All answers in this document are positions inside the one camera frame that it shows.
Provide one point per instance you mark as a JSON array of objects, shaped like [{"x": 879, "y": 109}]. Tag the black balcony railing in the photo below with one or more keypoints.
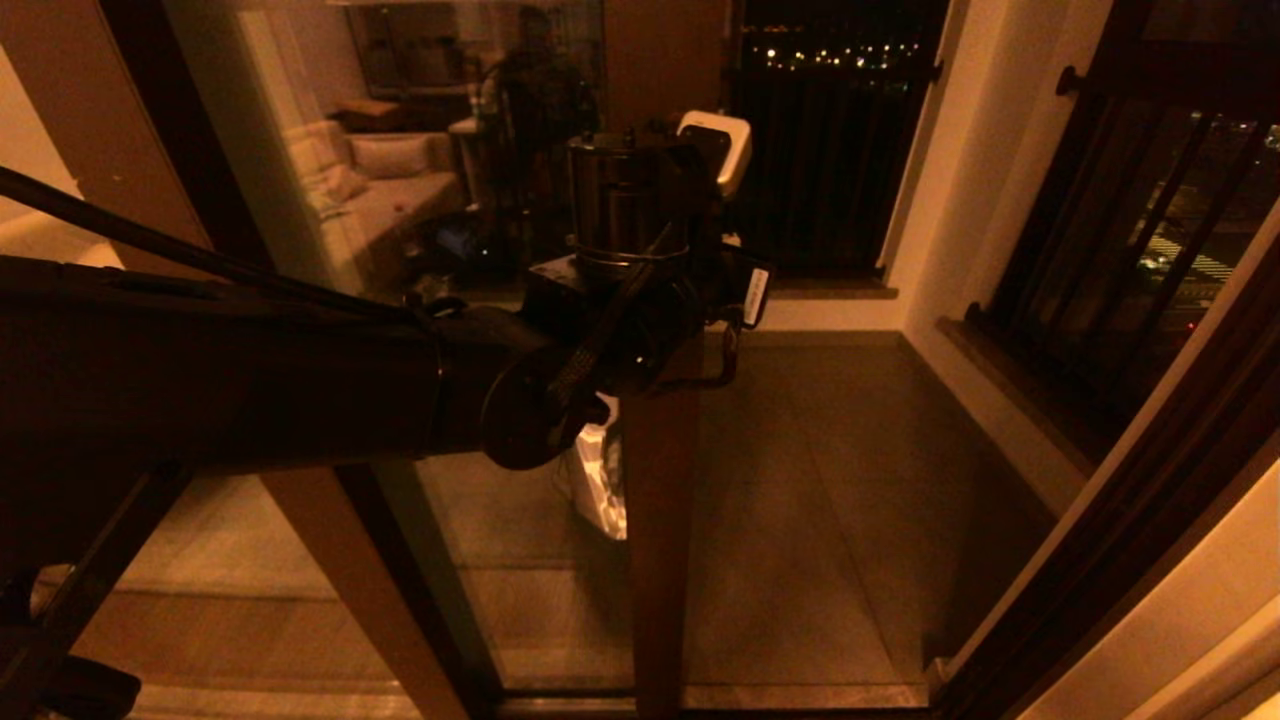
[{"x": 830, "y": 180}]

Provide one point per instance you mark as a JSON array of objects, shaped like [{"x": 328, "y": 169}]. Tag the brown framed sliding glass door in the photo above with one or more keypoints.
[{"x": 660, "y": 560}]

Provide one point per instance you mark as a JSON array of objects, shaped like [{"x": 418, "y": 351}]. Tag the brown framed fixed glass panel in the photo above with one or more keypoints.
[{"x": 105, "y": 120}]

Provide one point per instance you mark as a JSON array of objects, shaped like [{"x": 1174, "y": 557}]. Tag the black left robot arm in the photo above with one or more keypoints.
[{"x": 250, "y": 380}]

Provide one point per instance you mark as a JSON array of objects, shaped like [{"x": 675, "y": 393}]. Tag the white label tag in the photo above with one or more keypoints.
[{"x": 757, "y": 298}]

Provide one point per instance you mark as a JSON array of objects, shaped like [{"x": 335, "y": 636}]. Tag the black side window railing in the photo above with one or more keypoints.
[{"x": 1180, "y": 95}]

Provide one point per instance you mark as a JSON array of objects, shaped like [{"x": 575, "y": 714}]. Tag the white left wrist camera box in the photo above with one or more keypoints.
[{"x": 738, "y": 165}]

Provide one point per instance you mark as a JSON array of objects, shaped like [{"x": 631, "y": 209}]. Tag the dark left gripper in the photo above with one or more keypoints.
[{"x": 625, "y": 200}]

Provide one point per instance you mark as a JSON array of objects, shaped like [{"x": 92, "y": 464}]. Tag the long dark stone window sill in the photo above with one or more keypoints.
[{"x": 1010, "y": 385}]

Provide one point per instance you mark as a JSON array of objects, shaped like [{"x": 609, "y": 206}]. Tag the black railing wall bracket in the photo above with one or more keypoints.
[
  {"x": 1068, "y": 86},
  {"x": 937, "y": 75}
]

